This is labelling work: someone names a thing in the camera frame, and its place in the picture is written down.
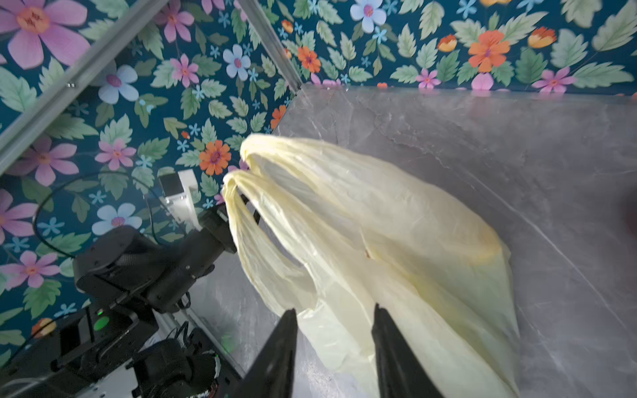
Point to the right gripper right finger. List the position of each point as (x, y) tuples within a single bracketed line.
[(399, 372)]

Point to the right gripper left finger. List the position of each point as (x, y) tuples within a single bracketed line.
[(273, 372)]

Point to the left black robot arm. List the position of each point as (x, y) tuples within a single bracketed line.
[(131, 281)]

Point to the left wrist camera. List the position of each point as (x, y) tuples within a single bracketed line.
[(178, 188)]

